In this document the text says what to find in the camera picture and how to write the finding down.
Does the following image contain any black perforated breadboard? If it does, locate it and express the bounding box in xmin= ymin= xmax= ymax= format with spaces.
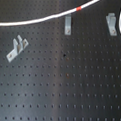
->
xmin=0 ymin=0 xmax=121 ymax=121

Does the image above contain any middle grey cable clip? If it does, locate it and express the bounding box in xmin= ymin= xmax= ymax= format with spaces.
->
xmin=64 ymin=16 xmax=72 ymax=36

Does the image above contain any grey cable clip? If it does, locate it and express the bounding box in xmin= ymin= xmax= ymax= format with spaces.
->
xmin=106 ymin=13 xmax=117 ymax=36
xmin=64 ymin=16 xmax=72 ymax=36
xmin=7 ymin=35 xmax=29 ymax=62

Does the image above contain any left grey cable clip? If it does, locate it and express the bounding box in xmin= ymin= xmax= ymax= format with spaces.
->
xmin=7 ymin=35 xmax=29 ymax=62

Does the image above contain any right grey cable clip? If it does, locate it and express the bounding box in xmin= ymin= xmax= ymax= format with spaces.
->
xmin=106 ymin=13 xmax=117 ymax=36

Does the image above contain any white cable with red mark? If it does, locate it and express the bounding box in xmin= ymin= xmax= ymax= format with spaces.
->
xmin=0 ymin=0 xmax=121 ymax=41

